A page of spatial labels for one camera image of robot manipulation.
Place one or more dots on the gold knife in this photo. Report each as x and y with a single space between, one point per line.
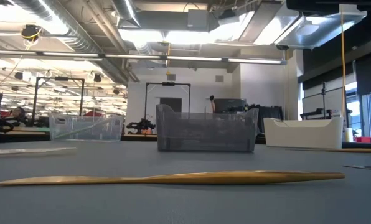
219 178

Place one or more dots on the black background robot arm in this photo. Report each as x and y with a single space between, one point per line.
140 126

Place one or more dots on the person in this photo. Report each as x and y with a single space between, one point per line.
17 113
212 104

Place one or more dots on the dark grey translucent bin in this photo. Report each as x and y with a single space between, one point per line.
204 137

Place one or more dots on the black computer monitor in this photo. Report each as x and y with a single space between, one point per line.
232 104

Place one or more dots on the long ceiling light fixture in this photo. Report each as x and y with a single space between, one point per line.
191 58

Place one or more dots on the clear plastic bin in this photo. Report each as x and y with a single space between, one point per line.
112 134

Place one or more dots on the black equipment case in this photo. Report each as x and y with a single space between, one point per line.
271 113

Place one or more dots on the white plastic bin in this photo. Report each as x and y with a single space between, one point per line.
300 137

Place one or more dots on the white board panel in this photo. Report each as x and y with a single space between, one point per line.
313 102

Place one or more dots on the black tripod stand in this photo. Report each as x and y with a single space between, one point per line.
323 99

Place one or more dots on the white paper roll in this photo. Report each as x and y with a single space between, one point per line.
349 135

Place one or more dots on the wooden top work table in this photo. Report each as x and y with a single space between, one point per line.
17 132

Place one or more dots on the red box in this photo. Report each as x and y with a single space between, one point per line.
363 139

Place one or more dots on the black camera gantry frame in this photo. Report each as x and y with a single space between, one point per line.
146 99
36 99

